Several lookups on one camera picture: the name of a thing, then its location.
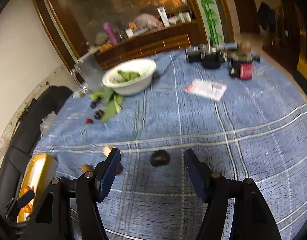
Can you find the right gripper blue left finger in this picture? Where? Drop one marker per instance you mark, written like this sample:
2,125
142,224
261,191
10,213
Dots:
105,173

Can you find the yellow white foam box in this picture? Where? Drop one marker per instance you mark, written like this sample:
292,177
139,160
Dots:
39,173

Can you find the black leather sofa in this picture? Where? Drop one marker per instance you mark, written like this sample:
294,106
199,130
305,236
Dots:
25,139

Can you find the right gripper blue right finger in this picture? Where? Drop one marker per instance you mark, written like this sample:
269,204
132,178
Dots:
199,173

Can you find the purple thermos bottle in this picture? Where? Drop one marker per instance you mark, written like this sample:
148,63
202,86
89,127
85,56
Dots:
110,33

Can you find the green leafy vegetable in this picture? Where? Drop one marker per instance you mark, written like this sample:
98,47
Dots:
110,99

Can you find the large dark orange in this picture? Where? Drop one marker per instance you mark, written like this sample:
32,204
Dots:
28,207

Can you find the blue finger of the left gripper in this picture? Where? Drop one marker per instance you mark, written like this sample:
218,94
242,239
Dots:
25,199

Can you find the small white cake piece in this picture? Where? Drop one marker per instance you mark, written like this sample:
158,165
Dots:
106,150

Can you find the plastic bag on counter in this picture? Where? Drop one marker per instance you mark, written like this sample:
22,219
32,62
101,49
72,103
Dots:
147,21

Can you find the clear plastic pitcher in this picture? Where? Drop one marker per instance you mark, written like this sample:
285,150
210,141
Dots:
88,74

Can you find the brown kiwi fruit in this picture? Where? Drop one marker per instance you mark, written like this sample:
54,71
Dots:
86,168

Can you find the red jujube date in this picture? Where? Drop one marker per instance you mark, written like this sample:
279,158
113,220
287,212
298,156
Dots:
119,169

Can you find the small red fruit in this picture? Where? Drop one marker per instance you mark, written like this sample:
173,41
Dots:
89,121

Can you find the white bowl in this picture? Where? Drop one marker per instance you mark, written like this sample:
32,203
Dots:
145,67

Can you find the wooden cabinet counter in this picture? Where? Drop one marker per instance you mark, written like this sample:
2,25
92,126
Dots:
175,37

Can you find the dark plum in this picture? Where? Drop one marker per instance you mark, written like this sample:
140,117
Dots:
98,114
160,158

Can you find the white red label card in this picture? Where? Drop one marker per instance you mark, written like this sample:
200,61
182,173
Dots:
207,89

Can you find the red black jar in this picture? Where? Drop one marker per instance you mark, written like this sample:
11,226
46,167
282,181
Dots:
242,60

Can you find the blue plaid tablecloth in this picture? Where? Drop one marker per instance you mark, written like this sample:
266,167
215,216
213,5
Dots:
257,130

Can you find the black power adapter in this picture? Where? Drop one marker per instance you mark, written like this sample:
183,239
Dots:
208,56

